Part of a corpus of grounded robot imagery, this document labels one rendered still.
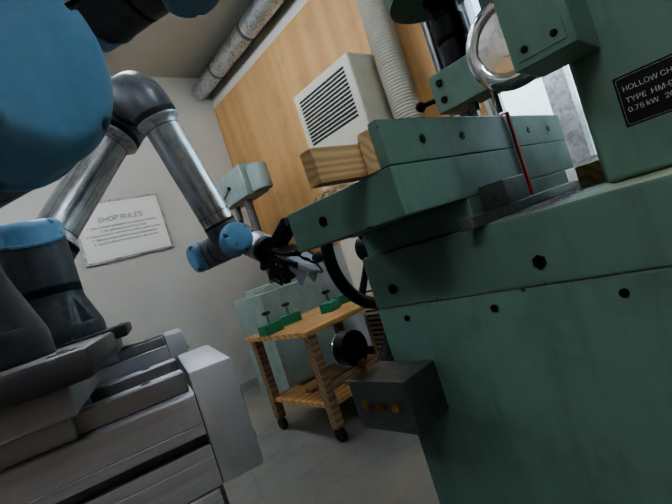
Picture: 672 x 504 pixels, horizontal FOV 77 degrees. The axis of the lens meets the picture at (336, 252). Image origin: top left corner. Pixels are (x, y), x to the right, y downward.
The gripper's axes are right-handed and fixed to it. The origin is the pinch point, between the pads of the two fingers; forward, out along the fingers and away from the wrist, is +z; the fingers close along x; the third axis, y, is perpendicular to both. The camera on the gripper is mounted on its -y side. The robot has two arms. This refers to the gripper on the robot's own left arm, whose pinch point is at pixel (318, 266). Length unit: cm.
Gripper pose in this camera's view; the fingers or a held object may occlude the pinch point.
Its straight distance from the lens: 96.2
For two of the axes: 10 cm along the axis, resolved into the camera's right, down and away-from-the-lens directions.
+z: 7.1, 3.0, -6.3
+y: -0.6, 9.3, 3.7
